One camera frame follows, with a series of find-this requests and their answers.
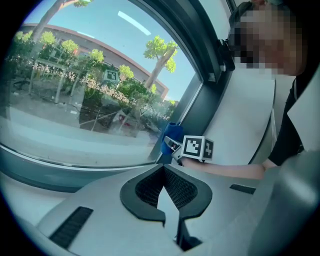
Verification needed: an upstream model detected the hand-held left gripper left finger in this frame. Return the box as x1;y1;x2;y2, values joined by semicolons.
36;163;185;256

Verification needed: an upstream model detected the clear window glass pane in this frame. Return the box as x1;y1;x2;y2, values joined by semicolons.
0;0;203;168

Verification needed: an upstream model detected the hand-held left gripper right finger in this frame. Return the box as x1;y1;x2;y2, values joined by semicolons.
163;163;266;252

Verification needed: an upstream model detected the person's right forearm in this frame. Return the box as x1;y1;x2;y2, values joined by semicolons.
181;157;266;180

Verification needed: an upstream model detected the person's black printed shirt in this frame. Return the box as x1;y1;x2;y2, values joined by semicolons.
268;74;311;167

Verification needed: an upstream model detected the black window latch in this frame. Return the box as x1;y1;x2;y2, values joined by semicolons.
217;38;236;73

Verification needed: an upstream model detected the green leafy tree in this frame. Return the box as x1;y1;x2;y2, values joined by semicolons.
143;34;180;88
32;0;93;43

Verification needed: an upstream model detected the brown brick building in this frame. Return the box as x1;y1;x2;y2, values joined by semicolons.
19;23;170;101

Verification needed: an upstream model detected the dark window frame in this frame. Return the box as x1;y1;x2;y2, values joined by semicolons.
0;0;237;193

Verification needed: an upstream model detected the person's head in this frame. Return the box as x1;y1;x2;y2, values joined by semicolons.
228;0;310;77

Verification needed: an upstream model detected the blue cloth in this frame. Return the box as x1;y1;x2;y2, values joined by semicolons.
161;121;185;157

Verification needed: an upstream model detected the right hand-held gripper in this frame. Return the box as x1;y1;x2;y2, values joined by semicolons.
163;135;215;165

